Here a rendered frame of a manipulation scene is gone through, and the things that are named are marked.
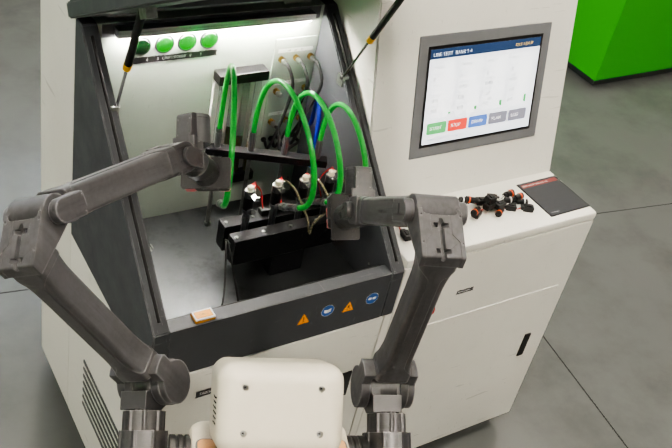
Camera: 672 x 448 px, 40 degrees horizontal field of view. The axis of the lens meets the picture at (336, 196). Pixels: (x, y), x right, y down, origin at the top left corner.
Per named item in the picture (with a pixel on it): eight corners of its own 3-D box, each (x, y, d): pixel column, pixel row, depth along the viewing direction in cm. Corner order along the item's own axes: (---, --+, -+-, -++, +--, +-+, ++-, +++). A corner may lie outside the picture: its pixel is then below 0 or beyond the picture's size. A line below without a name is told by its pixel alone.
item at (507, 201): (475, 227, 262) (480, 212, 258) (453, 205, 268) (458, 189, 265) (535, 212, 273) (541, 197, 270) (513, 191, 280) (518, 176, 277)
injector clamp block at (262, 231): (228, 286, 246) (235, 242, 237) (212, 262, 253) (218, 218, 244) (337, 259, 263) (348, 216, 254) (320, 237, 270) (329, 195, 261)
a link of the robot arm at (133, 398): (119, 419, 159) (144, 418, 157) (123, 358, 162) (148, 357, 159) (152, 421, 167) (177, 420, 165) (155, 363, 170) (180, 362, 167)
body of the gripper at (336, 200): (355, 194, 209) (366, 191, 202) (357, 240, 208) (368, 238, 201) (328, 194, 207) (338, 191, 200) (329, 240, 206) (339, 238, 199)
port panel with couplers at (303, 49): (265, 142, 264) (281, 45, 245) (260, 136, 266) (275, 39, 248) (305, 135, 270) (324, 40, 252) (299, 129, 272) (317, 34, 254)
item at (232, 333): (164, 380, 222) (170, 332, 213) (158, 367, 225) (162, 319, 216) (380, 317, 253) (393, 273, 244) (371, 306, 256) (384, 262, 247)
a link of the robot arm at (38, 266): (-30, 261, 137) (21, 255, 132) (9, 192, 145) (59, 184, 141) (135, 414, 166) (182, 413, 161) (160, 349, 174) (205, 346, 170)
